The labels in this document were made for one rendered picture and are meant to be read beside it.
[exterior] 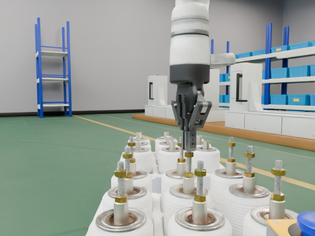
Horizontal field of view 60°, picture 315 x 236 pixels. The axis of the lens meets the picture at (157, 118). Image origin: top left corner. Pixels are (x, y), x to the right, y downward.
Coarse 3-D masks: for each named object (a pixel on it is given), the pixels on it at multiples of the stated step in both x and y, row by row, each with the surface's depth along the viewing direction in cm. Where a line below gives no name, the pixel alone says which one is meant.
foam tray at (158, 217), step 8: (152, 200) 69; (160, 200) 70; (152, 208) 70; (160, 208) 63; (96, 216) 58; (152, 216) 58; (160, 216) 58; (160, 224) 55; (88, 232) 51; (160, 232) 51
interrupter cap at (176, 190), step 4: (176, 184) 56; (180, 184) 56; (196, 184) 56; (172, 188) 54; (176, 188) 54; (180, 188) 54; (196, 188) 54; (204, 188) 54; (172, 192) 51; (176, 192) 52; (180, 192) 53; (196, 192) 53; (204, 192) 52; (176, 196) 50; (180, 196) 50; (184, 196) 50; (188, 196) 50; (192, 196) 50
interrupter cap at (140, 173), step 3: (138, 171) 66; (141, 171) 66; (144, 171) 66; (138, 174) 65; (141, 174) 64; (144, 174) 64; (147, 174) 64; (117, 177) 62; (135, 177) 61; (138, 177) 61; (141, 177) 62
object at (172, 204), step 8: (168, 192) 53; (208, 192) 53; (168, 200) 51; (176, 200) 50; (184, 200) 49; (192, 200) 49; (208, 200) 50; (168, 208) 51; (176, 208) 49; (168, 216) 51
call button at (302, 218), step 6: (300, 216) 24; (306, 216) 24; (312, 216) 24; (300, 222) 24; (306, 222) 23; (312, 222) 23; (300, 228) 24; (306, 228) 23; (312, 228) 23; (306, 234) 23; (312, 234) 23
